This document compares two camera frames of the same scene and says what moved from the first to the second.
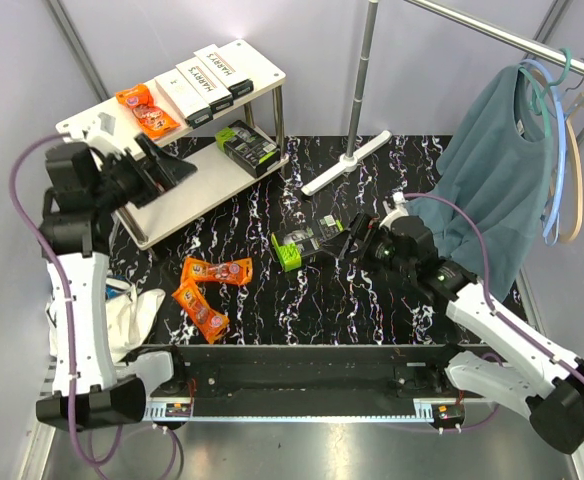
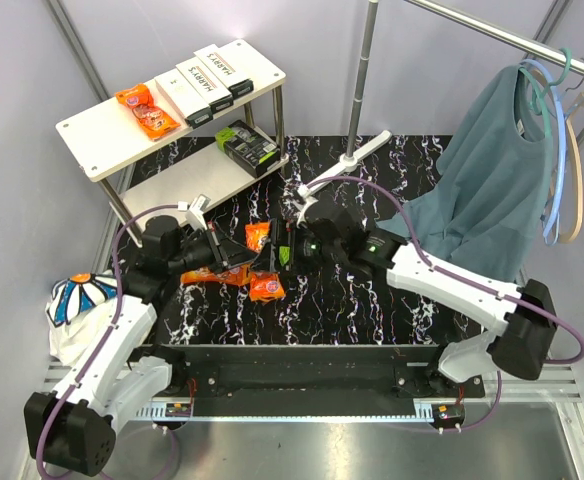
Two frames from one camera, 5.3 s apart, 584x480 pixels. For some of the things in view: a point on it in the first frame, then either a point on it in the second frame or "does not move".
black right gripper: x=374 y=231 to x=263 y=261
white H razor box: x=192 y=107 does not move
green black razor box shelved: x=245 y=146 does not move
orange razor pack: x=153 y=121 does not move
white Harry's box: x=221 y=66 does not move
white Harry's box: x=207 y=85 does not move
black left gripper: x=168 y=170 to x=234 y=252
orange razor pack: x=238 y=271 does not move
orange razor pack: x=190 y=298 to x=265 y=286
